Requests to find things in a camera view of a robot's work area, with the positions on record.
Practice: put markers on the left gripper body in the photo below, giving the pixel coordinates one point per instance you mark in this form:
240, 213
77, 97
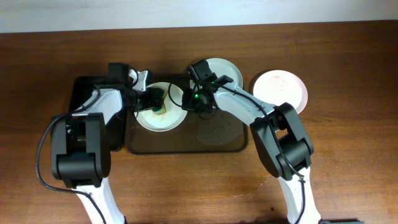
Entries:
152, 99

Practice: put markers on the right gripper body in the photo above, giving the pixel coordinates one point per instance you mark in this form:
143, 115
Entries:
191, 101

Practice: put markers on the green yellow sponge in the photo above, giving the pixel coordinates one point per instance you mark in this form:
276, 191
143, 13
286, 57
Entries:
158, 98

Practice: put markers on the white plate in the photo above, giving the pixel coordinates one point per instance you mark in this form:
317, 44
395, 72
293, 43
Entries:
171, 118
279, 86

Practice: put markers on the light blue plate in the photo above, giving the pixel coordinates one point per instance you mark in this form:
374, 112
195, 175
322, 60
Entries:
222, 67

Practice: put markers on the white plate front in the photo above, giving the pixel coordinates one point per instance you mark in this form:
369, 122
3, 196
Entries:
279, 86

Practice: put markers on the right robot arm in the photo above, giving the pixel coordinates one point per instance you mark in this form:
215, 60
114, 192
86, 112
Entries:
281, 141

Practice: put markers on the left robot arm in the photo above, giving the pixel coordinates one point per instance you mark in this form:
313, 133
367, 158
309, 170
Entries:
81, 150

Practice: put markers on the brown plastic tray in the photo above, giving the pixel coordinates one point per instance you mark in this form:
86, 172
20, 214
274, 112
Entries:
217, 132

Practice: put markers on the black plastic tray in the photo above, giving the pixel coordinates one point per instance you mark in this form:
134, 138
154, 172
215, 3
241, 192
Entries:
81, 90

